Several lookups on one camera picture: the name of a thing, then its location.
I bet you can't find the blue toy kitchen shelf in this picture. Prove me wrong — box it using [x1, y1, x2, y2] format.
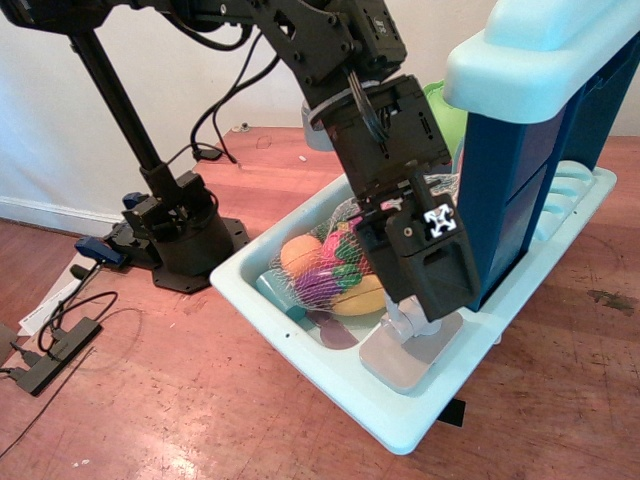
[444, 1, 639, 301]

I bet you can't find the light blue toy sink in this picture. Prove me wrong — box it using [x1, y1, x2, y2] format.
[210, 161, 616, 455]

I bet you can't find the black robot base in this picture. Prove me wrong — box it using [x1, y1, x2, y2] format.
[104, 164, 249, 294]

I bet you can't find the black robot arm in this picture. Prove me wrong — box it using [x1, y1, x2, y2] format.
[1, 1, 480, 320]

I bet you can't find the white paper sheet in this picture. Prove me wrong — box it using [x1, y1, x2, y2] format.
[18, 272, 80, 337]

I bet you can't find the mesh bag of toy food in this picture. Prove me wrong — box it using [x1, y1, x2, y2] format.
[267, 174, 461, 318]

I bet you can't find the green toy cutting board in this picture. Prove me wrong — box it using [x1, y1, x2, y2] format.
[423, 81, 468, 159]

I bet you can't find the grey toy faucet with lever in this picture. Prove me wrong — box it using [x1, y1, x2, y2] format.
[359, 295, 464, 394]

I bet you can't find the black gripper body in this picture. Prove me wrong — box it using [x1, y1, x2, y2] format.
[319, 75, 451, 198]

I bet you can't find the teal toy block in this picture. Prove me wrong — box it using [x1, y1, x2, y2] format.
[255, 269, 314, 331]

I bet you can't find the black power cable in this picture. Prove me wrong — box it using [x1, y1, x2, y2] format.
[189, 29, 281, 161]

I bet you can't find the black tape piece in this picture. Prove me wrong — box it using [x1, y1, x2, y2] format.
[437, 398, 467, 428]

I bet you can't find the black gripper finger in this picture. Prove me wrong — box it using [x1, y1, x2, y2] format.
[356, 200, 400, 303]

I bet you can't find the blue cable connector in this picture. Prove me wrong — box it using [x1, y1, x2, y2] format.
[74, 236, 125, 267]

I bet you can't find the purple toy spatula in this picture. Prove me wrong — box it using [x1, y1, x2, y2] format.
[307, 311, 359, 350]

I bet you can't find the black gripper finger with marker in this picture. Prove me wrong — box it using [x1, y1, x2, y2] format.
[383, 174, 481, 320]

